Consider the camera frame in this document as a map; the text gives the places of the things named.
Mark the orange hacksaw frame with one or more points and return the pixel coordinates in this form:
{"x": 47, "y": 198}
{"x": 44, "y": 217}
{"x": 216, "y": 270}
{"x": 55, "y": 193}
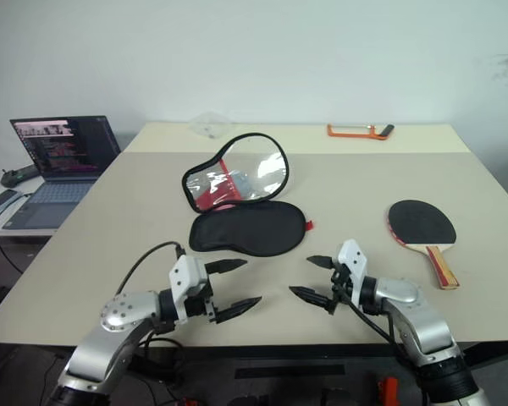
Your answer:
{"x": 347, "y": 134}

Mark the clear plastic bag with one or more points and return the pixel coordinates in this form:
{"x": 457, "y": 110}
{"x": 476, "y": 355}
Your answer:
{"x": 207, "y": 124}

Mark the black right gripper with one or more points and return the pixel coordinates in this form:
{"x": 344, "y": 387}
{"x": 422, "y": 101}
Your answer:
{"x": 340, "y": 281}

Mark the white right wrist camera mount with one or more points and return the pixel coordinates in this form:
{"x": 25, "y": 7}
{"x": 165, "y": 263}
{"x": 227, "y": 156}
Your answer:
{"x": 351, "y": 258}

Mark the black rubber table tennis paddle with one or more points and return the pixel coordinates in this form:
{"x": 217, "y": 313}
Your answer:
{"x": 419, "y": 224}

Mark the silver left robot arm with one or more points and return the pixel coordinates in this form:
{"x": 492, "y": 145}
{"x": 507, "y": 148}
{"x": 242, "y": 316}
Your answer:
{"x": 123, "y": 313}

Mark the black red paddle case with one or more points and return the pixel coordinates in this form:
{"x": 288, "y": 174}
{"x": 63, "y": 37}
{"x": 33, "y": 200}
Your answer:
{"x": 245, "y": 228}

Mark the orange plastic part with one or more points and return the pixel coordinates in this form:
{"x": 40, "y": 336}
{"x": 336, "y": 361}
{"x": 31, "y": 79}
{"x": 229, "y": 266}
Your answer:
{"x": 386, "y": 391}

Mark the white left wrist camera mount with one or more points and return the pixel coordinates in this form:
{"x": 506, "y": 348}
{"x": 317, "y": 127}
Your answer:
{"x": 186, "y": 275}

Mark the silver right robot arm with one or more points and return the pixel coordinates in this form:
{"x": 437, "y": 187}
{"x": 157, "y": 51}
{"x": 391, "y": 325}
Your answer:
{"x": 423, "y": 325}

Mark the black handheld controller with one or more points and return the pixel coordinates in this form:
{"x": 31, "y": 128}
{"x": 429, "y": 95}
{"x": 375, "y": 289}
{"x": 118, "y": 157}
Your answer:
{"x": 12, "y": 177}

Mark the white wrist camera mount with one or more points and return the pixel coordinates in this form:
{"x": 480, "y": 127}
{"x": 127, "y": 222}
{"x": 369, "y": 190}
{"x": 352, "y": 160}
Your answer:
{"x": 186, "y": 275}
{"x": 351, "y": 258}

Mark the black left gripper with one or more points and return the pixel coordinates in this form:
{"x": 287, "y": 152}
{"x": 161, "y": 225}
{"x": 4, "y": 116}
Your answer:
{"x": 197, "y": 306}

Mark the open grey laptop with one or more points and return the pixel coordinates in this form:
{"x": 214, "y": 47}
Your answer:
{"x": 63, "y": 144}

